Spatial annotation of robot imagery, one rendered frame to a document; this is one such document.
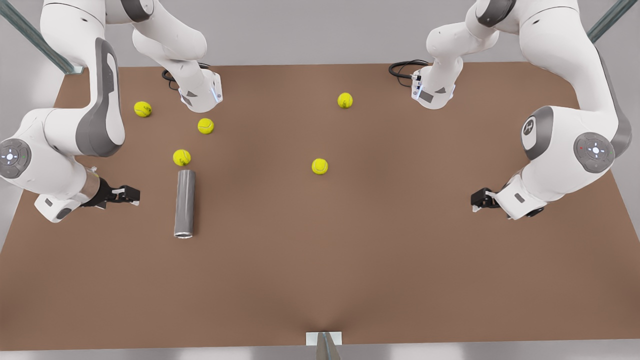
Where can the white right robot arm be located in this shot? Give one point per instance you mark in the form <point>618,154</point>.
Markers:
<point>60,135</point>

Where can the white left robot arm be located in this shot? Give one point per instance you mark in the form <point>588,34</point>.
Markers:
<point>565,145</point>

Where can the grey tennis tube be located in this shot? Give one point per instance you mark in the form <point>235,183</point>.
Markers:
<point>184,203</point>

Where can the yellow tennis ball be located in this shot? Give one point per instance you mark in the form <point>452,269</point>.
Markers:
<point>205,126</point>
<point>142,109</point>
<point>182,157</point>
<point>345,100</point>
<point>320,166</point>

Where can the silver frame post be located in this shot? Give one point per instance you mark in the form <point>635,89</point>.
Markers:
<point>37,37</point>
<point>607,19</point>
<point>326,346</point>

